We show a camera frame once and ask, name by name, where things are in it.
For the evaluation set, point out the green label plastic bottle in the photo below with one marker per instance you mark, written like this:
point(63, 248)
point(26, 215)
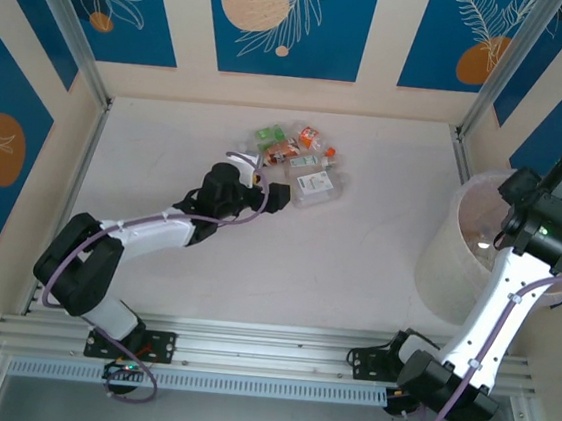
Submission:
point(269, 132)

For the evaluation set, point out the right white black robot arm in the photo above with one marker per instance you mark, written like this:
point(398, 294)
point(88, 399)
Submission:
point(497, 303)

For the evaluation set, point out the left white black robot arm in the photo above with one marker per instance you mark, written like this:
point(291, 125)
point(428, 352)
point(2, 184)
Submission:
point(158, 230)

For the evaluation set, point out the aluminium frame post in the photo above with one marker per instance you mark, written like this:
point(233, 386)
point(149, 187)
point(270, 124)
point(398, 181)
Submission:
point(78, 38)
point(510, 58)

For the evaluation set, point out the wide aluminium base rail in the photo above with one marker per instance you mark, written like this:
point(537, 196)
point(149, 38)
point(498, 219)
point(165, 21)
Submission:
point(266, 355)

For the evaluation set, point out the white green label bottle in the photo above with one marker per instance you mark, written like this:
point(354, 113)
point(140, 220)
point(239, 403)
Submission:
point(306, 162)

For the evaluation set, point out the small controller board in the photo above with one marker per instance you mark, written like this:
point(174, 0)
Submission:
point(398, 406)
point(118, 369)

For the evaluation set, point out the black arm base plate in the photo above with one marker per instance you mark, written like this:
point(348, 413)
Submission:
point(363, 364)
point(161, 346)

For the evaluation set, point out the orange green label bottle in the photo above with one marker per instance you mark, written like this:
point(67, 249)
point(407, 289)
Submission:
point(282, 147)

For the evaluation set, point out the cream round bin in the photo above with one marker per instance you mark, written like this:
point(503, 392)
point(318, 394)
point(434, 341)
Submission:
point(456, 269)

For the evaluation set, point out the shiny red gold bottle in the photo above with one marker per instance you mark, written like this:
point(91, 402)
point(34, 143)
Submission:
point(272, 159)

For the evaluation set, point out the aluminium table edge rail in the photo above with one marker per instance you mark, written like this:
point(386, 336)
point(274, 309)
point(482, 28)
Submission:
point(460, 154)
point(86, 150)

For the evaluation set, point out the orange label bottle orange cap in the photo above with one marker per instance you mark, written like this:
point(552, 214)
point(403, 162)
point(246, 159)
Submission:
point(309, 134)

